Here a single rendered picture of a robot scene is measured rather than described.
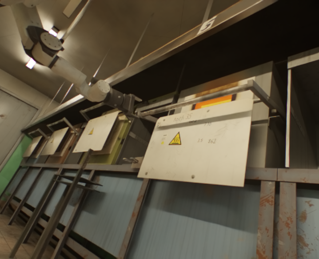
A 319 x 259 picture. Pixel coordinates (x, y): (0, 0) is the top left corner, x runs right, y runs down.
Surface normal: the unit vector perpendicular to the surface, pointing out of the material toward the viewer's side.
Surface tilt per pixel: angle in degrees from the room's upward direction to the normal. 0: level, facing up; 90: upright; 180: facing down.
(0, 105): 90
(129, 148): 90
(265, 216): 90
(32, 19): 75
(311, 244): 90
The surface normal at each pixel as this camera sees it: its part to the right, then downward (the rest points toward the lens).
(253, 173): -0.65, -0.49
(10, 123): 0.71, -0.11
